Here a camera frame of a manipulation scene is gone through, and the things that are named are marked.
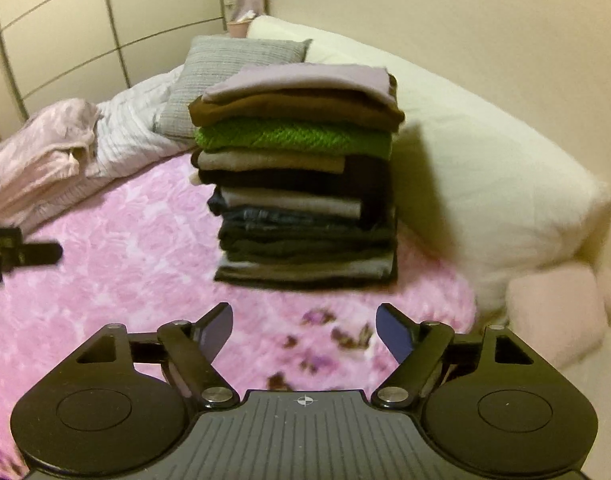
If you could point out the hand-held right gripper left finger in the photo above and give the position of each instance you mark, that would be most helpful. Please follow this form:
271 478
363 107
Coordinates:
218 332

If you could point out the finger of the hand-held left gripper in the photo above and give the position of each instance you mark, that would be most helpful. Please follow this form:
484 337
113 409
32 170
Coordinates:
35 254

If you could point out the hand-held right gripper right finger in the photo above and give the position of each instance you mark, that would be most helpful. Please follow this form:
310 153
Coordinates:
393 332

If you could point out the lilac garment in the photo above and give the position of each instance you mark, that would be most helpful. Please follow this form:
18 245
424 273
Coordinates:
305 82

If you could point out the stack of folded clothes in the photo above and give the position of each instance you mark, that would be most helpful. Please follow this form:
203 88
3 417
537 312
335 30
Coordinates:
285 175

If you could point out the pink rose blanket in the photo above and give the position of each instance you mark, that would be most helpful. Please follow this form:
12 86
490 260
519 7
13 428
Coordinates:
110 270

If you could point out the satin quilt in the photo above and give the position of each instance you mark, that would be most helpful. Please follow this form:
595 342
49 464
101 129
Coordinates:
35 160

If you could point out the striped white duvet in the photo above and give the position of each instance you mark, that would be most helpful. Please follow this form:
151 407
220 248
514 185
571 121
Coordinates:
130 125

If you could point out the small pink pillow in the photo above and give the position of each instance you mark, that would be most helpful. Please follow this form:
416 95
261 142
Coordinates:
555 310

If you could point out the large cream pillow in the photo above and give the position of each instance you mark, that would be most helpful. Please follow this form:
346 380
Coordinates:
485 160

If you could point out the cream sliding-door wardrobe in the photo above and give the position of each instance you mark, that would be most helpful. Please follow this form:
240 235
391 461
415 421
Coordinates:
85 20

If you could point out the grey pillow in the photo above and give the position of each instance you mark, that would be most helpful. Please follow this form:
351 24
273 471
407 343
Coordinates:
220 65

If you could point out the small pink basket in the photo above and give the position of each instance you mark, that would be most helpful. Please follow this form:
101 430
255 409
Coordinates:
238 26

